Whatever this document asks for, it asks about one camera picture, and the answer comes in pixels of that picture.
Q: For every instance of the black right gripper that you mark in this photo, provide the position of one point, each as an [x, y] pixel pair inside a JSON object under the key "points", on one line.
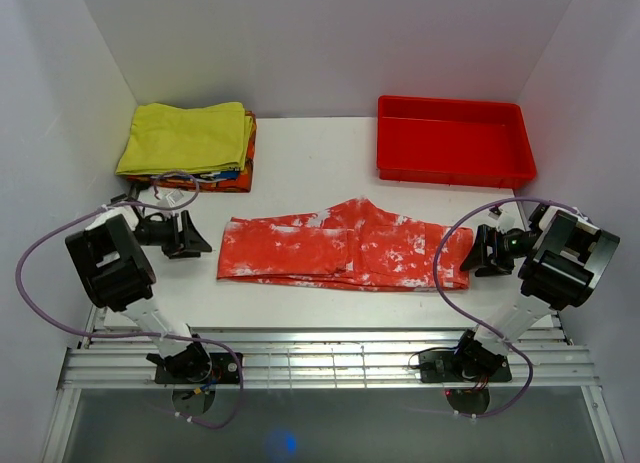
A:
{"points": [[477, 256]]}

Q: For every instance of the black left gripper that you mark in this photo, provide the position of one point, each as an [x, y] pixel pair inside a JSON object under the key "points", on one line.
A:
{"points": [[191, 243]]}

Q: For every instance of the red white tie-dye trousers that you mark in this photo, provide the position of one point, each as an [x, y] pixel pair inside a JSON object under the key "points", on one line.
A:
{"points": [[351, 246]]}

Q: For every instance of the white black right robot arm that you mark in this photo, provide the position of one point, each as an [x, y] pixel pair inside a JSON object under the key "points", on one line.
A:
{"points": [[564, 257]]}

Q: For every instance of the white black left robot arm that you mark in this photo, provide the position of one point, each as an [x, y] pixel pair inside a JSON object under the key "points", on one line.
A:
{"points": [[116, 274]]}

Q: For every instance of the folded orange patterned trousers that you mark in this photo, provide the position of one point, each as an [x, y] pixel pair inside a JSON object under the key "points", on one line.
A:
{"points": [[227, 181]]}

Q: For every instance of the folded yellow trousers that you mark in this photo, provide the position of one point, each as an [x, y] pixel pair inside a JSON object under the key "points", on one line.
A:
{"points": [[198, 140]]}

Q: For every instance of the red plastic tray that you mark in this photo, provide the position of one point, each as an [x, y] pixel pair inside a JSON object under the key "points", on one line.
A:
{"points": [[453, 142]]}

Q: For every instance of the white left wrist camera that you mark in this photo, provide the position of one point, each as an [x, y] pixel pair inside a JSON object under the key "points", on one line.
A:
{"points": [[170, 200]]}

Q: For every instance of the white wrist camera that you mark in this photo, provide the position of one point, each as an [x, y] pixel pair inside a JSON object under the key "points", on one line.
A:
{"points": [[502, 218], [170, 200]]}

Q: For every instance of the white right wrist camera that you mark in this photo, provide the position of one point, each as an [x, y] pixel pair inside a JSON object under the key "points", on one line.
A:
{"points": [[502, 218]]}

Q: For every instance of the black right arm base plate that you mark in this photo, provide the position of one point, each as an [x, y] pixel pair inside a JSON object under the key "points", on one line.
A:
{"points": [[444, 365]]}

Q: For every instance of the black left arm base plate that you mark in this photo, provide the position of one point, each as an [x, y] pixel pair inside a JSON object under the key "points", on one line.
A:
{"points": [[224, 371]]}

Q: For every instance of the aluminium table edge rail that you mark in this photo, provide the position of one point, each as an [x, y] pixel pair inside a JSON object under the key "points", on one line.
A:
{"points": [[330, 360]]}

